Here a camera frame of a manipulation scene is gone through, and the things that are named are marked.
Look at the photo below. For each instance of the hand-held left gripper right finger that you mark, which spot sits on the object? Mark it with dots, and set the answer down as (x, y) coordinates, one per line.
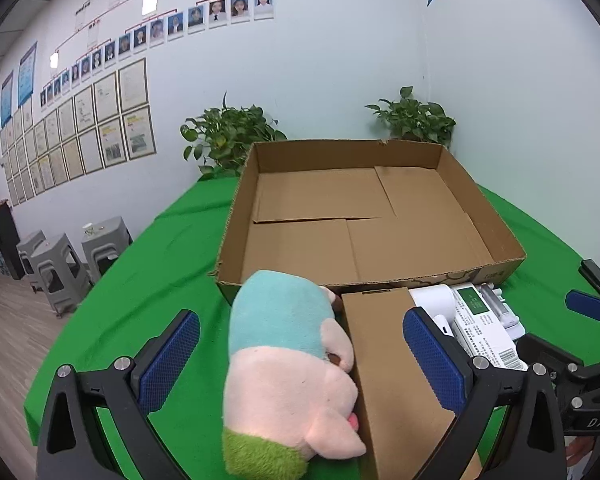
(435, 360)

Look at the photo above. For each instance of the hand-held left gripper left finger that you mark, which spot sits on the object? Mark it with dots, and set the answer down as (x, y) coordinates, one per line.
(172, 360)

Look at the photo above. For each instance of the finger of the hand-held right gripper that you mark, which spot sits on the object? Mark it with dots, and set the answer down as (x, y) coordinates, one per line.
(587, 306)
(545, 352)

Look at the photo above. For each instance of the white hair dryer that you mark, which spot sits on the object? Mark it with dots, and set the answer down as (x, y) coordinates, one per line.
(432, 300)

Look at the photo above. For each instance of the pink and blue plush pig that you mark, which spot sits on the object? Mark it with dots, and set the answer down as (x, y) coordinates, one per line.
(280, 385)

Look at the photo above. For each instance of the large cardboard box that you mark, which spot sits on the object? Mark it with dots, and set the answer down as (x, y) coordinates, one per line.
(330, 240)

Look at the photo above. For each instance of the small brown cardboard box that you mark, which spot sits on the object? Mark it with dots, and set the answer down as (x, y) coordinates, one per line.
(385, 360)

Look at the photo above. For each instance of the white printed package box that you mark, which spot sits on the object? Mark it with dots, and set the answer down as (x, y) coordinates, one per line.
(485, 335)

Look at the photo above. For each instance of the grey plastic stool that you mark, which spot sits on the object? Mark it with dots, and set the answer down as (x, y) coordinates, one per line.
(29, 247)
(60, 270)
(107, 245)

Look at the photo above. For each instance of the white paper cup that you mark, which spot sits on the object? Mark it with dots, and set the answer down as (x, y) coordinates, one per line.
(88, 230)

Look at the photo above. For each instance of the black cabinet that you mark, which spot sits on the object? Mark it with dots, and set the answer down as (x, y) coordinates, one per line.
(5, 240)

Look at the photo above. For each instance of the bushy green potted plant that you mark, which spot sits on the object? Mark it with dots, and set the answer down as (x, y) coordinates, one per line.
(230, 135)

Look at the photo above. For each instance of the small green potted plant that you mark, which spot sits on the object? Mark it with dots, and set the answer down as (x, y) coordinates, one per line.
(415, 120)

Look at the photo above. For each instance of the row of portrait photos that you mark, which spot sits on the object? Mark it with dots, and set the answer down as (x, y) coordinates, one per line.
(177, 25)

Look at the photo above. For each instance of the wall of framed certificates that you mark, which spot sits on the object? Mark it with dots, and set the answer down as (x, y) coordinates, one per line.
(105, 135)

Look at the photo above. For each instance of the blue wall poster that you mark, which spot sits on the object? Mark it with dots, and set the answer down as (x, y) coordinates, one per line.
(6, 100)
(27, 74)

